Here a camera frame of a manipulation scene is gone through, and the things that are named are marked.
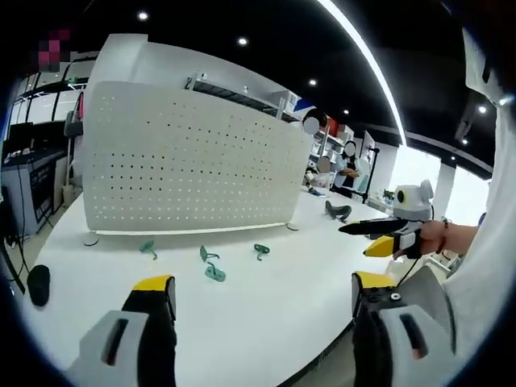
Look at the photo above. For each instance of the dark curved headband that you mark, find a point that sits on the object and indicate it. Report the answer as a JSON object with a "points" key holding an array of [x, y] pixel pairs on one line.
{"points": [[338, 210]]}

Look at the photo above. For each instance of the metal shelf rack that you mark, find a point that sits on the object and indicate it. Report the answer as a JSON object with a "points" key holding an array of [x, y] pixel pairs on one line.
{"points": [[250, 96]]}

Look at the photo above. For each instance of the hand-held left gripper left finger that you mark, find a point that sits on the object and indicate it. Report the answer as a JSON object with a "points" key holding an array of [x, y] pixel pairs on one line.
{"points": [[121, 346]]}

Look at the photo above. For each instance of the green hook assembly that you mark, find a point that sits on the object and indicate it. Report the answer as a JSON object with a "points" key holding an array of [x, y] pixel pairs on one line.
{"points": [[215, 273], [262, 249], [147, 248], [206, 252]]}

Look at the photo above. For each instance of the black oval object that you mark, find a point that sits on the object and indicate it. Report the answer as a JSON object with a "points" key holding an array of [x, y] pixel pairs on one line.
{"points": [[39, 285]]}

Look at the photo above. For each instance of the person's right hand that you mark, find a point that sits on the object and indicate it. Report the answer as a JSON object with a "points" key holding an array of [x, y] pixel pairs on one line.
{"points": [[432, 238]]}

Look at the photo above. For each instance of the grey office chair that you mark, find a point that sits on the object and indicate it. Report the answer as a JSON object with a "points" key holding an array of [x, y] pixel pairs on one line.
{"points": [[73, 129]]}

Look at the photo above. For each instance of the curved ceiling light strip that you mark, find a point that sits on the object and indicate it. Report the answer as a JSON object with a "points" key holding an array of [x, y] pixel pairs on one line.
{"points": [[375, 68]]}

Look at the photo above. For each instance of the black tripod stand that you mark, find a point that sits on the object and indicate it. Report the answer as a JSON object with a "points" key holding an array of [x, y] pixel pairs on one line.
{"points": [[373, 173]]}

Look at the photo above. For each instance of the dark side counter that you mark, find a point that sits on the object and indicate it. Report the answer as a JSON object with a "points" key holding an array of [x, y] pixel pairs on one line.
{"points": [[32, 189]]}

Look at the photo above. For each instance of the person's white shirt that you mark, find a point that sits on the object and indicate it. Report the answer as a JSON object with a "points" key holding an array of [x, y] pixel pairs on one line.
{"points": [[488, 242]]}

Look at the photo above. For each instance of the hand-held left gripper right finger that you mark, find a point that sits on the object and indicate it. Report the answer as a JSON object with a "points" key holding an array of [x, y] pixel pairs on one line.
{"points": [[375, 346]]}

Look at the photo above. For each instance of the large white cabinet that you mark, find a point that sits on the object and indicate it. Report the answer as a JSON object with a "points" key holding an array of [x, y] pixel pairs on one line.
{"points": [[133, 60]]}

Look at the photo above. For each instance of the white perforated mounting plate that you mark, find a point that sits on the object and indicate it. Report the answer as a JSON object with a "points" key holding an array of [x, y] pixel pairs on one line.
{"points": [[193, 161]]}

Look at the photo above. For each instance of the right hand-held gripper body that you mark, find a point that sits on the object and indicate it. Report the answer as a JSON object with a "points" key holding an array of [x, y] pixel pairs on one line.
{"points": [[411, 201]]}

